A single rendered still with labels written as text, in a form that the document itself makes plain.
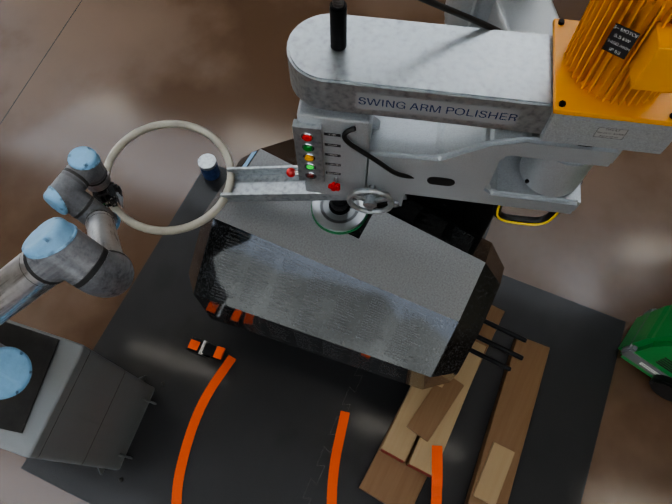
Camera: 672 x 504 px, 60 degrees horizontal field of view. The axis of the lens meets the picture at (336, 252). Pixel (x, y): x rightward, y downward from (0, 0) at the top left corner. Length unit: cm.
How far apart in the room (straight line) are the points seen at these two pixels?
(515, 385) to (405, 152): 153
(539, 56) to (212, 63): 264
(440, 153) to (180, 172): 205
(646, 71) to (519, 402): 189
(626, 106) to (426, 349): 111
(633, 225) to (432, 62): 224
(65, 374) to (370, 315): 109
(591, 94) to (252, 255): 132
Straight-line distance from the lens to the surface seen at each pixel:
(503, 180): 188
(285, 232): 221
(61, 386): 225
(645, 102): 155
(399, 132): 174
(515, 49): 157
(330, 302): 219
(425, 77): 147
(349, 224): 218
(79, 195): 203
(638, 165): 376
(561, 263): 329
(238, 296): 234
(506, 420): 287
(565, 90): 150
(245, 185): 222
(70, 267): 147
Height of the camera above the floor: 285
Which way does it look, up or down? 67 degrees down
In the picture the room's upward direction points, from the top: 1 degrees counter-clockwise
